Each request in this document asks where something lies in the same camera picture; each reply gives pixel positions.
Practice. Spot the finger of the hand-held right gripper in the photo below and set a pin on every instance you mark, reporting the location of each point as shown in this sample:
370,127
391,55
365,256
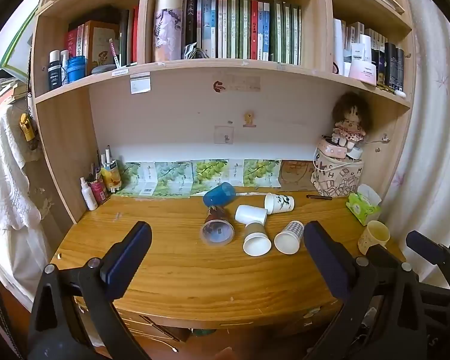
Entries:
425,248

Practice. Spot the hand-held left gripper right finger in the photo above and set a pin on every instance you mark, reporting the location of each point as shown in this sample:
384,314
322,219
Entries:
326,262

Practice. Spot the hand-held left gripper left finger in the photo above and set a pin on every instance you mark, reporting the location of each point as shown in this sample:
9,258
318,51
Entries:
129,258

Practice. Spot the checkered white paper cup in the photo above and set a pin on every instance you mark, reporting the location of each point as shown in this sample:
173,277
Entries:
288,237

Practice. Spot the cream yellow cup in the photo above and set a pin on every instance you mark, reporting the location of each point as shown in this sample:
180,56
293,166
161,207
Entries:
374,237

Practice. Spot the brown paper cup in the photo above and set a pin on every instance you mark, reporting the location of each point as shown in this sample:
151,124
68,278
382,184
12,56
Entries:
255,240

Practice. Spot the white cup green leaf print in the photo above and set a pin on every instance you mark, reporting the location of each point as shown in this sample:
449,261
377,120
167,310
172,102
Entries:
279,203

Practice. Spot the plain white cup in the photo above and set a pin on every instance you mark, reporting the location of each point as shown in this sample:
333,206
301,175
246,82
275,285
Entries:
250,214

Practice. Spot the clear plastic cup dark label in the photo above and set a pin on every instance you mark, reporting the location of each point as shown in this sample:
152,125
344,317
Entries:
216,228

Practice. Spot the blue plastic cup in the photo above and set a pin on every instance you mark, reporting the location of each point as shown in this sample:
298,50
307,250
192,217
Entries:
217,194

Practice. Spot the dark pen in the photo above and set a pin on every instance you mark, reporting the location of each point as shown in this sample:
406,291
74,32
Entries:
318,197

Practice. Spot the green tissue pack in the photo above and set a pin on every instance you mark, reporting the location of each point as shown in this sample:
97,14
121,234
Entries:
363,205

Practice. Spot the red pen holder can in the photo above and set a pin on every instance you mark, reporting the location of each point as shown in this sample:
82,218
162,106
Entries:
98,191

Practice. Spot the white spray bottle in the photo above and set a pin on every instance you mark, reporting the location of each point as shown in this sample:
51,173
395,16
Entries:
88,195

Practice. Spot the yellow bottle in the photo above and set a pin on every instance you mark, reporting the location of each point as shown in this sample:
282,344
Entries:
110,176

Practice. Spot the letter printed fabric bag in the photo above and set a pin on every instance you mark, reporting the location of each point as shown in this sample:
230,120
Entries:
337,178

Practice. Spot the brown printed card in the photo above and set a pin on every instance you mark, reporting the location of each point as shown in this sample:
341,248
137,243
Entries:
296,174

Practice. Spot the leaf printed paper strip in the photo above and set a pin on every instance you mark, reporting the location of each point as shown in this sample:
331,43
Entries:
195,176

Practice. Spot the pink round box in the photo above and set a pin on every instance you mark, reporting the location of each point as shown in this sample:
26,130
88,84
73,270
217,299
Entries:
333,150

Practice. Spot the white patterned curtain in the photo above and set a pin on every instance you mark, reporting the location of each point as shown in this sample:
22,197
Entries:
435,120

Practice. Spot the brown haired rag doll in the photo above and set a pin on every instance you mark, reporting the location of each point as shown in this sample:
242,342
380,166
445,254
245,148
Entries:
350,123

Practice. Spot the white lace cloth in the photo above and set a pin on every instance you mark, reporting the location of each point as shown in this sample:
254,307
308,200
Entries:
7,180

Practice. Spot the yellow toy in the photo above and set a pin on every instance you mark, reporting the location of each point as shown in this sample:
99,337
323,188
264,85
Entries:
26,127

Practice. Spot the white paper label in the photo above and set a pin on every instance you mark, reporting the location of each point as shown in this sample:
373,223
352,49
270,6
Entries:
140,83

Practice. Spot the black cosmetic bottle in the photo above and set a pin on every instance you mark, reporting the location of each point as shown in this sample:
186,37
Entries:
393,63

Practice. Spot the pink white jar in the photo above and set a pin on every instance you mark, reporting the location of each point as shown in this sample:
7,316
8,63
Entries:
363,69

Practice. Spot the grey pouch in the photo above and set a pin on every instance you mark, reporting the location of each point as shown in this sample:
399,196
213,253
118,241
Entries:
103,69

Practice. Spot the blue jar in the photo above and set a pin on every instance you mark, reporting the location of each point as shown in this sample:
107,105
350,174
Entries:
77,68

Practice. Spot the black bottle white cap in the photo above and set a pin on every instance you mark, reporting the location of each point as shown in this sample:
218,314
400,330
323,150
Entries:
54,69

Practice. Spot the wooden bookshelf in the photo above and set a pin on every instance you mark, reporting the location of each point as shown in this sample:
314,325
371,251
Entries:
247,71

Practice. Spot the brown printed box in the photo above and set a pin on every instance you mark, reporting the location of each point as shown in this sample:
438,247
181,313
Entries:
97,45

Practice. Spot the white cosmetic tube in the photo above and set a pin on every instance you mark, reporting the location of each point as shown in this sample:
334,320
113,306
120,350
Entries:
337,41

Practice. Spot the red books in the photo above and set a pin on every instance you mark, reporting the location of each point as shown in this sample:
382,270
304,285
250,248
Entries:
74,43

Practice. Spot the floral printed tube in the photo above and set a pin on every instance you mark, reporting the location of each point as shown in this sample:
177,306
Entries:
167,26

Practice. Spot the green framed board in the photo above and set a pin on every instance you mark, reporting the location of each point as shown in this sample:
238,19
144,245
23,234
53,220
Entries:
17,41

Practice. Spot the row of books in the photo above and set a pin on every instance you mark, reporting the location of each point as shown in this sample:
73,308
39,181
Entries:
243,30

